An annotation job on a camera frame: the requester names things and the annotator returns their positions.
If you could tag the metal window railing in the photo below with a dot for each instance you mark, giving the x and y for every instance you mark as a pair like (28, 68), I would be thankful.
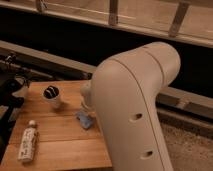
(188, 21)

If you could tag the white labelled plastic bottle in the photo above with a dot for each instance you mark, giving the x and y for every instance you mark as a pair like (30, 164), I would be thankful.
(28, 143)

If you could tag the white cup with dark contents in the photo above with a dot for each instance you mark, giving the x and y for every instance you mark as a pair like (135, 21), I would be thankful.
(52, 95)

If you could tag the black equipment at left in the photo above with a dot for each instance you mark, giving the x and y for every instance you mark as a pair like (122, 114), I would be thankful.
(13, 89)

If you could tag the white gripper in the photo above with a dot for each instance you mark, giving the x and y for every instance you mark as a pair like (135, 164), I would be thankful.
(85, 92)

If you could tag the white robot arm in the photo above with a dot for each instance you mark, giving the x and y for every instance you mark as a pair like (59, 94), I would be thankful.
(122, 92)

